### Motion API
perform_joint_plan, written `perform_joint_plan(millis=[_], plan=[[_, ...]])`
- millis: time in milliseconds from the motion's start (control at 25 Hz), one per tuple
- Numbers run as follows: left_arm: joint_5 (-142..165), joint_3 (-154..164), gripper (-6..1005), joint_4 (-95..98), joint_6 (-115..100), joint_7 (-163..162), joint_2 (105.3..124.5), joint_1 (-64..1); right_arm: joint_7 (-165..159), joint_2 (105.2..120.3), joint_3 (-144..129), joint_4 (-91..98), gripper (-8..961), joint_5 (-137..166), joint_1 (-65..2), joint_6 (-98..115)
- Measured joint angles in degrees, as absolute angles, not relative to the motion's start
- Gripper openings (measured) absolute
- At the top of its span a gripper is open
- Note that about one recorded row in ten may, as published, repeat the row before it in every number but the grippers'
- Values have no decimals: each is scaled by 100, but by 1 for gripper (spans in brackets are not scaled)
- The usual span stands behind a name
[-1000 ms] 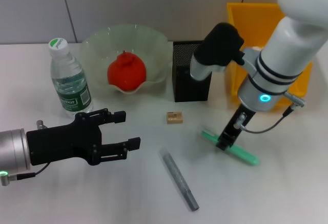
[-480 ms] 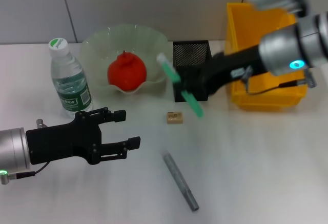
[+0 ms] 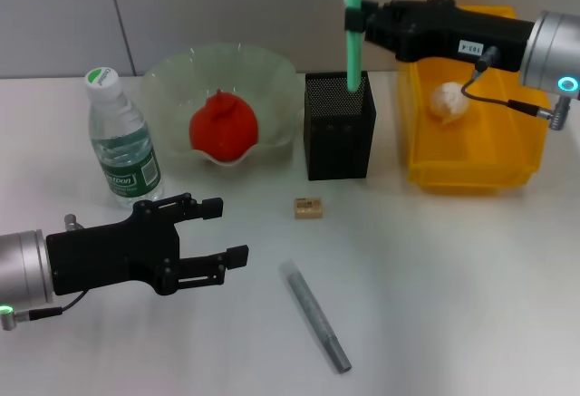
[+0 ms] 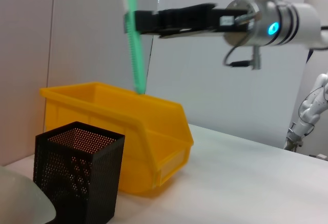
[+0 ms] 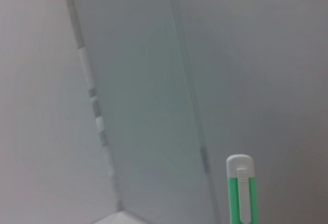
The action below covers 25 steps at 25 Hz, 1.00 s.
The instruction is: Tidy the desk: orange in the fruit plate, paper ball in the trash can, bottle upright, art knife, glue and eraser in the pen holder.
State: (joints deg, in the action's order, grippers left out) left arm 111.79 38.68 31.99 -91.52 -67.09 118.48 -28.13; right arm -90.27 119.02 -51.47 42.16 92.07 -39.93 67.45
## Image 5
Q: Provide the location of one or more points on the mint green pen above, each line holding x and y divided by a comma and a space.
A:
232, 190

